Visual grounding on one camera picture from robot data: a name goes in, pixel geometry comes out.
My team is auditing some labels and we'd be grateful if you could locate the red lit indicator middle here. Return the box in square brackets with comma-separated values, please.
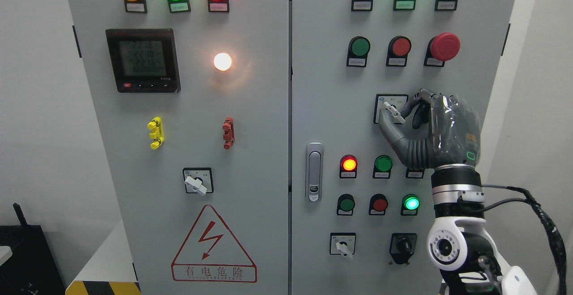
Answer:
[338, 154, 358, 179]

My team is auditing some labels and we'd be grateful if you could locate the black braided cable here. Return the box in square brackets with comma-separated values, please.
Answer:
[482, 185, 567, 295]

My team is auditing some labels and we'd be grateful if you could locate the gray electrical cabinet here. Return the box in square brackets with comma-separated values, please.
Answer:
[69, 0, 514, 295]

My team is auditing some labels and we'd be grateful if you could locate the yellow terminal clip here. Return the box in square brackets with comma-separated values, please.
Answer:
[147, 117, 165, 150]

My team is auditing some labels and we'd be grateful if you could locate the green indicator middle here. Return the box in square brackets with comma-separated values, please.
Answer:
[372, 155, 393, 179]

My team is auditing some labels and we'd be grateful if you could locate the red push button lower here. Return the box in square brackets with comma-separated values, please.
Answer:
[368, 193, 389, 216]

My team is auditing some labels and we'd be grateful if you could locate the red push button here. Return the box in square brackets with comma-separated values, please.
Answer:
[368, 193, 389, 216]
[385, 35, 412, 67]

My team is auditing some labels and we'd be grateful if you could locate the green push button lower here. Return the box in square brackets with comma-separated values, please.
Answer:
[336, 193, 355, 216]

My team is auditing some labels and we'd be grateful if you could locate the red terminal clip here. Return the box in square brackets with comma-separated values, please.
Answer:
[222, 117, 235, 150]

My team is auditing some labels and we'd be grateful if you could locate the silver door handle lock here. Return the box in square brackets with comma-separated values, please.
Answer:
[305, 142, 324, 202]

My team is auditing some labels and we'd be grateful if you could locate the green lit button lower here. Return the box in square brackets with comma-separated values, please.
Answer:
[400, 194, 420, 216]

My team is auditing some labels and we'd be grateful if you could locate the gray robotic hand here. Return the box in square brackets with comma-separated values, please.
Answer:
[378, 89, 481, 170]

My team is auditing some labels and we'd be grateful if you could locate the green push button upper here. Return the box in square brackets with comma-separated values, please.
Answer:
[346, 36, 371, 67]

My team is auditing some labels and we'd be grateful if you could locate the black digital power meter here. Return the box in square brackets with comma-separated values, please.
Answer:
[106, 28, 181, 93]

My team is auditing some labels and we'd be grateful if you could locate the black key selector switch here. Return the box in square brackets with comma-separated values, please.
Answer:
[389, 233, 418, 265]

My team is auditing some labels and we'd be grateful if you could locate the red high voltage warning sticker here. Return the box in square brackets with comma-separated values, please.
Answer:
[171, 205, 257, 283]

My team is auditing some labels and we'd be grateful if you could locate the green push button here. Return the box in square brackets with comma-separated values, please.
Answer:
[346, 36, 371, 67]
[336, 193, 355, 216]

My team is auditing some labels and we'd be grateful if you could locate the left door rotary switch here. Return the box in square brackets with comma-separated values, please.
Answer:
[182, 167, 214, 196]

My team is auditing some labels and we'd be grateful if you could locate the red push button upper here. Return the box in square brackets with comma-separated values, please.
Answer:
[385, 35, 412, 67]

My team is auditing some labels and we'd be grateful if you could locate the black box with antenna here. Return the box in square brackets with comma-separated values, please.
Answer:
[0, 203, 65, 295]

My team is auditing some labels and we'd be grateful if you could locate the red emergency stop button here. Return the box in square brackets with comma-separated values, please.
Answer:
[423, 32, 461, 67]

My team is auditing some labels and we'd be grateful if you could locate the gray rotary switch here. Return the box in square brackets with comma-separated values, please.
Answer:
[329, 232, 357, 260]
[373, 94, 409, 124]

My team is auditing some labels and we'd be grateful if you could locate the white lit indicator lamp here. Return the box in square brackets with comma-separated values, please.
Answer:
[213, 52, 233, 72]

